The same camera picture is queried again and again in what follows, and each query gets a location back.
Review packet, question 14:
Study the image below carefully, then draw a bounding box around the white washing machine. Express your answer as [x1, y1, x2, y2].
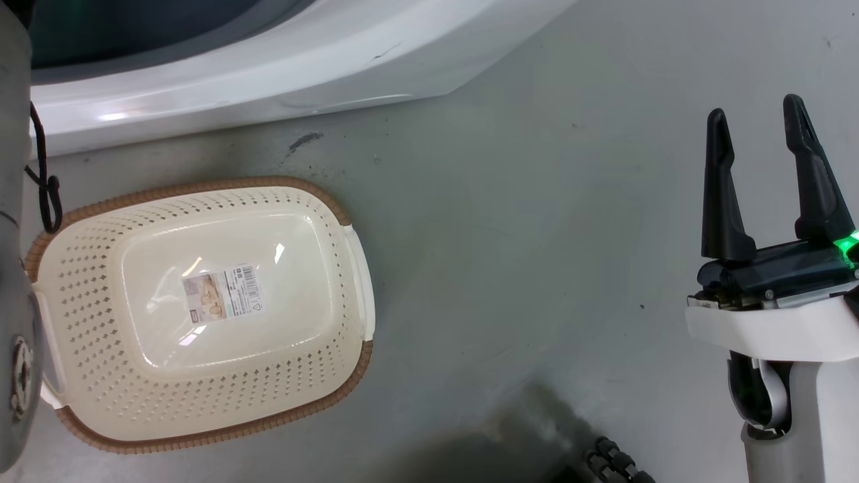
[27, 0, 579, 159]

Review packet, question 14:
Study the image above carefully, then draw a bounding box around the white paper product label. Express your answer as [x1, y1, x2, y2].
[182, 264, 265, 324]

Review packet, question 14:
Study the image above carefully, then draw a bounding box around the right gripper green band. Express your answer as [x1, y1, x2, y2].
[685, 94, 859, 364]

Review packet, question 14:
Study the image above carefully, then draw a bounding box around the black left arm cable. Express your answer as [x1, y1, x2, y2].
[24, 101, 64, 234]

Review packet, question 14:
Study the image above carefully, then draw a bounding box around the cream perforated laundry basket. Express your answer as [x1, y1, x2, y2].
[24, 176, 376, 455]

